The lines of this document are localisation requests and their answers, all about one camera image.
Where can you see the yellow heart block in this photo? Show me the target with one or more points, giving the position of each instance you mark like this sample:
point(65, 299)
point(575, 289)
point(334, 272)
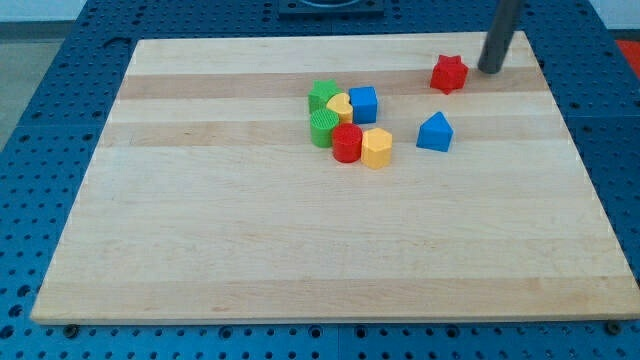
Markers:
point(341, 105)

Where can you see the blue cube block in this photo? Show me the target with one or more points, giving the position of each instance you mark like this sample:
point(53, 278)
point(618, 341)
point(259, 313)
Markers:
point(365, 104)

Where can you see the red star block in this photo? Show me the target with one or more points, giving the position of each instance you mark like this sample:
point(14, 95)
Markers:
point(449, 74)

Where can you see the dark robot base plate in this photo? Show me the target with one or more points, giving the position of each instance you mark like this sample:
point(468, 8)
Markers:
point(294, 8)

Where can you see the red cylinder block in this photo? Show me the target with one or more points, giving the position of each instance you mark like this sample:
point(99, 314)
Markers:
point(346, 142)

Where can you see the green cylinder block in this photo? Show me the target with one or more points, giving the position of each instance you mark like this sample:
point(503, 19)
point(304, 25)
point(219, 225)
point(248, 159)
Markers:
point(322, 124)

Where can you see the green star block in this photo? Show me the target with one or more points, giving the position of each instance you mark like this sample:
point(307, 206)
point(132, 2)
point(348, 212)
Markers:
point(321, 92)

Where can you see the blue triangular prism block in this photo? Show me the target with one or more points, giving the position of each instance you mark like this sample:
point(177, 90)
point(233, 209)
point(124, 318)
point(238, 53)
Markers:
point(435, 133)

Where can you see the wooden board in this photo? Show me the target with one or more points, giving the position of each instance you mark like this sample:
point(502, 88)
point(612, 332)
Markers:
point(205, 201)

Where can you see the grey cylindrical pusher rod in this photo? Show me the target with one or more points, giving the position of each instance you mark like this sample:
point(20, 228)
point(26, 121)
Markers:
point(499, 36)

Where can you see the yellow hexagon block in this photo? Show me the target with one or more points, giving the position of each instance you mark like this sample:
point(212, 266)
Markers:
point(376, 148)

